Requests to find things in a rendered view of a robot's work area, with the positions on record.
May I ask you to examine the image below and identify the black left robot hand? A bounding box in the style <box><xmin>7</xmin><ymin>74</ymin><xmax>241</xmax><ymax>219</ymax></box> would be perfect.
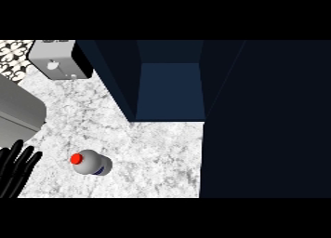
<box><xmin>0</xmin><ymin>139</ymin><xmax>44</xmax><ymax>199</ymax></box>

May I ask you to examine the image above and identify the dark blue cabinet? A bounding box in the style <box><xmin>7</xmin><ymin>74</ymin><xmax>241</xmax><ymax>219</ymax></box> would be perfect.
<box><xmin>75</xmin><ymin>39</ymin><xmax>246</xmax><ymax>123</ymax></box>

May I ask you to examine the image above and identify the dark blue cabinet door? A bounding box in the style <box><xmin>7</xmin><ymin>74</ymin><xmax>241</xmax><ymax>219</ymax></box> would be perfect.
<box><xmin>197</xmin><ymin>39</ymin><xmax>331</xmax><ymax>199</ymax></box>

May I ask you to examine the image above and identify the white bottle with red cap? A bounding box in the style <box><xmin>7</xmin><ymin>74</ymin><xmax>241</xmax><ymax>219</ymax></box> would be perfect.
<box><xmin>69</xmin><ymin>149</ymin><xmax>113</xmax><ymax>177</ymax></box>

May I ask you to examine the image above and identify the grey sink basin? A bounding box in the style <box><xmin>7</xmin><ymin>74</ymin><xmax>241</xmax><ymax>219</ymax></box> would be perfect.
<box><xmin>0</xmin><ymin>66</ymin><xmax>48</xmax><ymax>148</ymax></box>

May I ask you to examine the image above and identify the grey toaster appliance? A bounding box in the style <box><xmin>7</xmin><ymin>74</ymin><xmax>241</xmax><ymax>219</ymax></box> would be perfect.
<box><xmin>26</xmin><ymin>39</ymin><xmax>94</xmax><ymax>81</ymax></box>

